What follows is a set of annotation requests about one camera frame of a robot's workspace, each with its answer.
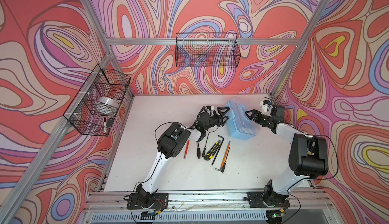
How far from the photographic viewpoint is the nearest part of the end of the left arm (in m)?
0.81

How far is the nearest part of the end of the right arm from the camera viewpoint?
726 millimetres

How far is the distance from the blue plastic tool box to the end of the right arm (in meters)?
0.02

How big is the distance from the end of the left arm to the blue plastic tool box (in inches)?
1.9

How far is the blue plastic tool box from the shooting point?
2.87 ft
